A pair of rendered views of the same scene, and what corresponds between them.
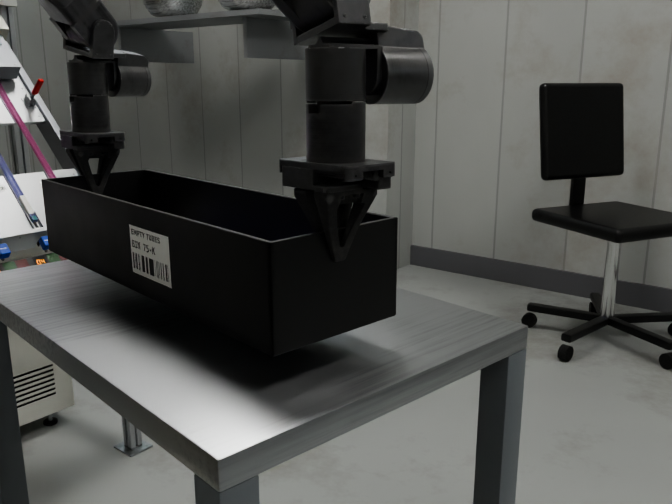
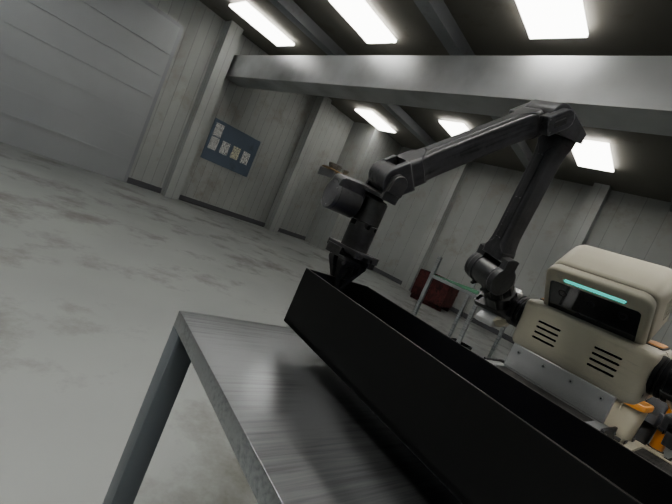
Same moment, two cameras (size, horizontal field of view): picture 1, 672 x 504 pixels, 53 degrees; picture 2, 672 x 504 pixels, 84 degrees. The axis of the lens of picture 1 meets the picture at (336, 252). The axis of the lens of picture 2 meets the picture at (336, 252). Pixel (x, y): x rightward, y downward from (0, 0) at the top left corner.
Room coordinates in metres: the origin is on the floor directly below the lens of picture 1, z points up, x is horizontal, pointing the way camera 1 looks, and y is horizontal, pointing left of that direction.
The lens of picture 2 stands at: (1.40, 0.01, 1.06)
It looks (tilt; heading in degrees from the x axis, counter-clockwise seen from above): 5 degrees down; 183
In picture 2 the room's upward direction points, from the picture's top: 23 degrees clockwise
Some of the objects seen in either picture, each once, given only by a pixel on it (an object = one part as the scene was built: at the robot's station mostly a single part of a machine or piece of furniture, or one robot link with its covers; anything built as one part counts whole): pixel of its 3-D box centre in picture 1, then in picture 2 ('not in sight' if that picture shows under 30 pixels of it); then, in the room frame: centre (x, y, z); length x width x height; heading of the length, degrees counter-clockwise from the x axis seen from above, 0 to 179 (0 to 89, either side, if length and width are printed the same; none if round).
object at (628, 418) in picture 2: not in sight; (594, 399); (0.28, 0.82, 0.87); 0.23 x 0.15 x 0.11; 43
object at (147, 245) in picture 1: (191, 237); (432, 383); (0.86, 0.19, 0.89); 0.57 x 0.17 x 0.11; 43
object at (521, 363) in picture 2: not in sight; (537, 409); (0.56, 0.52, 0.84); 0.28 x 0.16 x 0.22; 43
